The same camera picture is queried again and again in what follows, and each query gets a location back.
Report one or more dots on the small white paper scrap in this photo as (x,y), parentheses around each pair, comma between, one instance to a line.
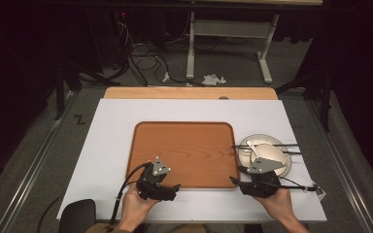
(166,77)

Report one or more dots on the white board table cover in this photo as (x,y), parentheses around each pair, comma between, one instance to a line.
(110,145)

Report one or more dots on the white metal desk frame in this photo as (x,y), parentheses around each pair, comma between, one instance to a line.
(230,28)

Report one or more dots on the person's right hand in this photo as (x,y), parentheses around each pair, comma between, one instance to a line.
(278,205)

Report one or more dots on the black chopstick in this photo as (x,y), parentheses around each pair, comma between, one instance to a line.
(272,145)
(291,151)

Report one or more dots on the brown wooden tray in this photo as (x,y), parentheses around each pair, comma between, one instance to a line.
(187,152)

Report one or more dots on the crumpled white paper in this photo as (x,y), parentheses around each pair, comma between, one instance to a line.
(213,79)

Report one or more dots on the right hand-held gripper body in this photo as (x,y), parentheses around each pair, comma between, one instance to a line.
(261,181)

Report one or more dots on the person's left hand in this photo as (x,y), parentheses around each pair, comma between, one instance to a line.
(136,207)

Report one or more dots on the black metal stand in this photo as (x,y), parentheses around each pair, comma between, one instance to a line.
(325,97)
(61,90)

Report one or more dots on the white spoon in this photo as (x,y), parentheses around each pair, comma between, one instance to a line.
(252,149)

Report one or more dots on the metal floor rail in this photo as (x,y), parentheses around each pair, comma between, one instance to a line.
(32,168)
(346,161)

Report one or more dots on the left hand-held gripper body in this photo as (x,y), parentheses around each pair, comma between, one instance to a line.
(152,189)

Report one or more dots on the black chair back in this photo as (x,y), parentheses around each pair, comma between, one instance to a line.
(77,215)

